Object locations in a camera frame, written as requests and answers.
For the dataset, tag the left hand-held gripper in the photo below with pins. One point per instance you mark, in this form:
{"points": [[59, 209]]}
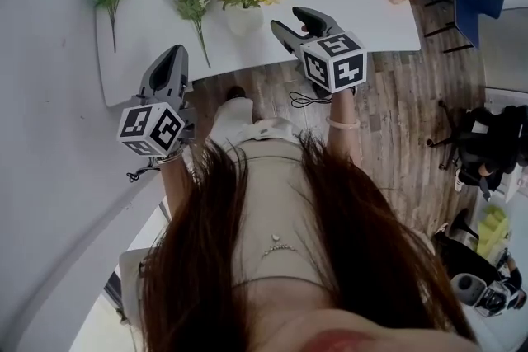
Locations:
{"points": [[152, 128]]}

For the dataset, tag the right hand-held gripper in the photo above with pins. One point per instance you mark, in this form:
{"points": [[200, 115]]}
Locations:
{"points": [[334, 62]]}

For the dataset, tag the white vase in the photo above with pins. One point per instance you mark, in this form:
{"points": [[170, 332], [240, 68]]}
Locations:
{"points": [[243, 20]]}

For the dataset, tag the purple flower bouquet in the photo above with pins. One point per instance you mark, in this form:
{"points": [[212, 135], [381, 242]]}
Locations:
{"points": [[191, 0]]}

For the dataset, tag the person's right forearm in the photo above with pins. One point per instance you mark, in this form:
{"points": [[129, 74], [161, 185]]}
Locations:
{"points": [[344, 146]]}

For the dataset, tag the person's dark shoe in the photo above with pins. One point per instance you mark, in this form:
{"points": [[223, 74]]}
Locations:
{"points": [[236, 92]]}

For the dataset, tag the person's white trousers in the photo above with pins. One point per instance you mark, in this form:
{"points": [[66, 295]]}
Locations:
{"points": [[235, 115]]}

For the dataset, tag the pink bangle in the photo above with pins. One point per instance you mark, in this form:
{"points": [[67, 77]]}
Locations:
{"points": [[342, 126]]}

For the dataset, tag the person's beige top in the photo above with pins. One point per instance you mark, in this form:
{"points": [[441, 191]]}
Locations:
{"points": [[272, 193]]}

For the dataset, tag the black office chair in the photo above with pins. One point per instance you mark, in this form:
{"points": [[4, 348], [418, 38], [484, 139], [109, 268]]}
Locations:
{"points": [[445, 136]]}

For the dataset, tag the blue chair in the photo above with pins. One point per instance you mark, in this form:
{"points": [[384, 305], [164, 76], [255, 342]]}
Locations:
{"points": [[478, 4]]}

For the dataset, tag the yellow-green plastic seat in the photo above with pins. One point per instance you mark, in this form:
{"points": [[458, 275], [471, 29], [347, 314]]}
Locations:
{"points": [[493, 226]]}

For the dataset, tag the grey white machine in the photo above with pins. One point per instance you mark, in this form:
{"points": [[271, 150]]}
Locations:
{"points": [[470, 288]]}

